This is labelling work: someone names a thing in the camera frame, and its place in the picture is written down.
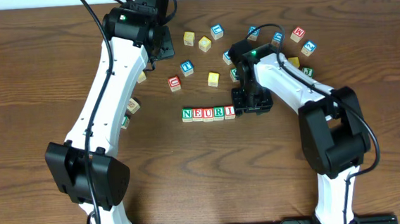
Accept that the red letter E block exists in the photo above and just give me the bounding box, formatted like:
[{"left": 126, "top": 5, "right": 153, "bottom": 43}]
[{"left": 192, "top": 108, "right": 204, "bottom": 122}]

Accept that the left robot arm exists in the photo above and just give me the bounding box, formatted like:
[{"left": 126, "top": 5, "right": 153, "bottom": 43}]
[{"left": 45, "top": 0, "right": 176, "bottom": 224}]

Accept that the blue number 2 block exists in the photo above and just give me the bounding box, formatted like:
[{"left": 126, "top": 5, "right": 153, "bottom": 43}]
[{"left": 301, "top": 40, "right": 317, "bottom": 56}]

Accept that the green letter N block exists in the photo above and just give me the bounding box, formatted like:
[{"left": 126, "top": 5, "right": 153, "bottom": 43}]
[{"left": 182, "top": 108, "right": 194, "bottom": 123}]

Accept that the pineapple B wooden block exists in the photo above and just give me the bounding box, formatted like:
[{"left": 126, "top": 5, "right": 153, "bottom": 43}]
[{"left": 127, "top": 98, "right": 140, "bottom": 114}]

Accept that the green letter J block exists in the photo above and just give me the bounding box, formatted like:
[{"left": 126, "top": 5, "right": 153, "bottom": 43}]
[{"left": 301, "top": 67, "right": 314, "bottom": 78}]

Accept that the yellow block back row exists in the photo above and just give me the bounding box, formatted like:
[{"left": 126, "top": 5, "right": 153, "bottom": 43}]
[{"left": 183, "top": 31, "right": 195, "bottom": 46}]

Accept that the green letter R block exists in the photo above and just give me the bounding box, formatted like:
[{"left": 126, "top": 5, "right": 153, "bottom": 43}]
[{"left": 213, "top": 106, "right": 225, "bottom": 121}]

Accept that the red letter M block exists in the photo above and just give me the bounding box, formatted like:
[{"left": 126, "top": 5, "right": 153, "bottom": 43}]
[{"left": 290, "top": 27, "right": 306, "bottom": 43}]

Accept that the red letter I block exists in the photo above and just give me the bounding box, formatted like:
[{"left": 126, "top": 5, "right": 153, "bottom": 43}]
[{"left": 224, "top": 105, "right": 236, "bottom": 119}]

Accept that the yellow block with animal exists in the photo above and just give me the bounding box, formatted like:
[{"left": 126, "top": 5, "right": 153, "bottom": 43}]
[{"left": 198, "top": 36, "right": 212, "bottom": 52}]

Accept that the yellow letter O block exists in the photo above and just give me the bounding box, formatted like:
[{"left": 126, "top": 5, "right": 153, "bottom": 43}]
[{"left": 137, "top": 71, "right": 147, "bottom": 84}]

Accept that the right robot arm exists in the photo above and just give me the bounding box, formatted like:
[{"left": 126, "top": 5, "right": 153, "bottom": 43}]
[{"left": 227, "top": 39, "right": 371, "bottom": 224}]

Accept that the green letter B block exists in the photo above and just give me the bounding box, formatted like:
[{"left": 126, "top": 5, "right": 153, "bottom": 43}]
[{"left": 230, "top": 68, "right": 238, "bottom": 82}]

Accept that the blue letter P block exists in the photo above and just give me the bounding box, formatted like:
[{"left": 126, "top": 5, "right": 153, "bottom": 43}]
[{"left": 223, "top": 51, "right": 232, "bottom": 65}]

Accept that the red letter U block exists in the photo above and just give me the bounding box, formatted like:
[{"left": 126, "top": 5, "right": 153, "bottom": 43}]
[{"left": 168, "top": 76, "right": 181, "bottom": 92}]

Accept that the blue letter T block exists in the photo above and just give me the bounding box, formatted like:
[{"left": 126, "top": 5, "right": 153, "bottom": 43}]
[{"left": 180, "top": 60, "right": 194, "bottom": 77}]

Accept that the blue letter D block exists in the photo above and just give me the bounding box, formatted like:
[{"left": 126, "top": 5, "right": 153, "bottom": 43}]
[{"left": 247, "top": 26, "right": 260, "bottom": 41}]

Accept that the blue letter L block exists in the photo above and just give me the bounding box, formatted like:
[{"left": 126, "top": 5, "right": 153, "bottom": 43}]
[{"left": 211, "top": 24, "right": 224, "bottom": 39}]

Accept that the yellow letter S block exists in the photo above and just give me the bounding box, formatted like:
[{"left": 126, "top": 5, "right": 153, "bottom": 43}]
[{"left": 208, "top": 72, "right": 220, "bottom": 87}]

